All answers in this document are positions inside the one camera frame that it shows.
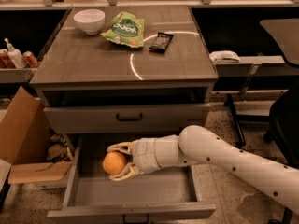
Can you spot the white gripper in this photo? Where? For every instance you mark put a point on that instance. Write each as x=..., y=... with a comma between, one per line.
x=144, y=155

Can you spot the orange fruit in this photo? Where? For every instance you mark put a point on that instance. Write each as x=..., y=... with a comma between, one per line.
x=114, y=162

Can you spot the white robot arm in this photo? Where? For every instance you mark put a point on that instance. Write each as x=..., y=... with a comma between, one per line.
x=198, y=145

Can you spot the closed top drawer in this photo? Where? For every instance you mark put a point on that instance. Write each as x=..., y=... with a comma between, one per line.
x=126, y=118

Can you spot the open middle drawer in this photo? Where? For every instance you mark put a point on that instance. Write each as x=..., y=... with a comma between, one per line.
x=92, y=198

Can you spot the grey drawer cabinet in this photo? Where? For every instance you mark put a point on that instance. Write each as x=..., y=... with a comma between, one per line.
x=82, y=70

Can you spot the brown cardboard box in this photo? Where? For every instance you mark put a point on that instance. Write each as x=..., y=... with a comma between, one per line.
x=24, y=141

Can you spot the black snack bar wrapper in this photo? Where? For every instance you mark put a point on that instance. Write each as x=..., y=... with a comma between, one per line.
x=161, y=42

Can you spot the green snack bag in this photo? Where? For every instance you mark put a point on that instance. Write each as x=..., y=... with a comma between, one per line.
x=126, y=29

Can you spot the red soda can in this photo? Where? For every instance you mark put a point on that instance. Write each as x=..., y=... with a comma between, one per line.
x=30, y=59
x=5, y=58

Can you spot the white ceramic bowl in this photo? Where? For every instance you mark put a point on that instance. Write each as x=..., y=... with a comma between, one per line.
x=90, y=21

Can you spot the grey side shelf left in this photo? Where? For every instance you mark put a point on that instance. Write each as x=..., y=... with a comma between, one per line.
x=24, y=75

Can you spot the white pump bottle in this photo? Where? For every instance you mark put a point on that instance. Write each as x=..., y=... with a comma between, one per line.
x=15, y=55

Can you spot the black office chair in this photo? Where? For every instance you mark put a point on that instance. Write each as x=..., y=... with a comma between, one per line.
x=284, y=112

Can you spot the red soda can left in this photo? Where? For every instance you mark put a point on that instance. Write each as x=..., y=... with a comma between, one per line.
x=5, y=58

